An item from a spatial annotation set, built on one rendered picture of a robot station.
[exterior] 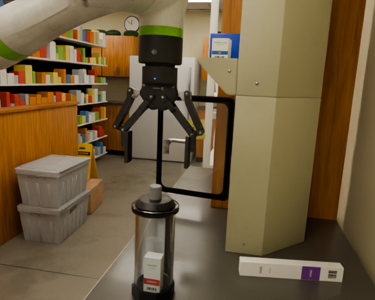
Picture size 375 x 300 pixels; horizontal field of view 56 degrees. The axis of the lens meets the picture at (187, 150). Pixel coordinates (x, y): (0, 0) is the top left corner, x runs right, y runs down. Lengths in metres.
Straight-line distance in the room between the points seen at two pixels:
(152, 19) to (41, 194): 2.62
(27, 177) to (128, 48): 3.96
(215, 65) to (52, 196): 2.39
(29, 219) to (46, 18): 2.71
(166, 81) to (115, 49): 6.01
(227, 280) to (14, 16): 0.78
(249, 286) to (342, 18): 0.95
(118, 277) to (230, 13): 0.97
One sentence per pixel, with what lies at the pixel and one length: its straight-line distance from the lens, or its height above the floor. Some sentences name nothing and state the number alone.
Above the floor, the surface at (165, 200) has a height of 1.18.
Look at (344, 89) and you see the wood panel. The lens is 1.40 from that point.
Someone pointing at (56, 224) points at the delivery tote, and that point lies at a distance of 3.23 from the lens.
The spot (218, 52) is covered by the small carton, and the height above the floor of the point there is 1.53.
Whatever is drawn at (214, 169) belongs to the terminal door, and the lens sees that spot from 1.36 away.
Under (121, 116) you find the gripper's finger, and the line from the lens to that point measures 0.78.
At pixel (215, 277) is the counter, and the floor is 0.94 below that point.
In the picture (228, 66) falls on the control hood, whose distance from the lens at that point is 1.00.
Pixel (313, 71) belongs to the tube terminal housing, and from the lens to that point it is 1.11.
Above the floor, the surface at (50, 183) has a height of 0.55.
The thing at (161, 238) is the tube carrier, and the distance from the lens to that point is 0.80.
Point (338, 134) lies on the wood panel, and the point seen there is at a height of 1.27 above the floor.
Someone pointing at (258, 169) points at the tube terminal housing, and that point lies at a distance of 1.02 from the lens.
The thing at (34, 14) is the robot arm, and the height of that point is 1.56.
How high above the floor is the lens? 1.45
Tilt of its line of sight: 11 degrees down
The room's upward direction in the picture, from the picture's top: 3 degrees clockwise
